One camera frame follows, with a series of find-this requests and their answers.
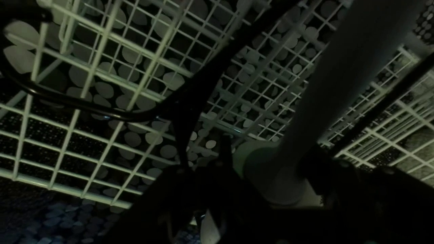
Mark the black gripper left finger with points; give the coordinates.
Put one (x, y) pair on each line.
(180, 193)

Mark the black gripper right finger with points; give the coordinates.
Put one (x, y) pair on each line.
(378, 206)

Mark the lint roller with teal handle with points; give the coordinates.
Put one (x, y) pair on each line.
(367, 35)

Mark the black clothes hanger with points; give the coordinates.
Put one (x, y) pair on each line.
(183, 105)

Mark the pebble pattern bedspread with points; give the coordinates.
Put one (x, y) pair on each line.
(389, 123)

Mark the white wire rack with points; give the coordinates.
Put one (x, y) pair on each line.
(131, 54)

